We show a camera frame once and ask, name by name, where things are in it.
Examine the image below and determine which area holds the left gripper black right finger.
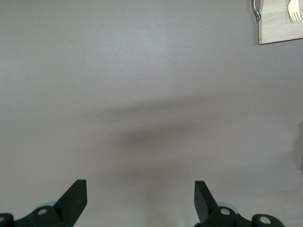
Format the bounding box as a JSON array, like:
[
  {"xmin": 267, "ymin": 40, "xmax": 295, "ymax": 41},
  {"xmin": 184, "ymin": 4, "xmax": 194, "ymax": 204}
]
[{"xmin": 194, "ymin": 181, "xmax": 285, "ymax": 227}]

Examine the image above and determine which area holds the yellow plastic fork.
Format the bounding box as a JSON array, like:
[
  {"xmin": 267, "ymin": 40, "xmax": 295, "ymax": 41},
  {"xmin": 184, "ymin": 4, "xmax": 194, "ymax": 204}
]
[{"xmin": 287, "ymin": 0, "xmax": 302, "ymax": 23}]

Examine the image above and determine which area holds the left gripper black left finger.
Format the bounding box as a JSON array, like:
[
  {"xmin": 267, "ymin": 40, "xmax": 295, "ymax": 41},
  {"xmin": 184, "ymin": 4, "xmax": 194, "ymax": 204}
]
[{"xmin": 0, "ymin": 179, "xmax": 88, "ymax": 227}]

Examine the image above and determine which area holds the wooden cutting board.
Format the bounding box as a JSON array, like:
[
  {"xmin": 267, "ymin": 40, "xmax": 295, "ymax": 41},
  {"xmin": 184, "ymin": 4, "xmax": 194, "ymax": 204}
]
[{"xmin": 250, "ymin": 0, "xmax": 303, "ymax": 45}]

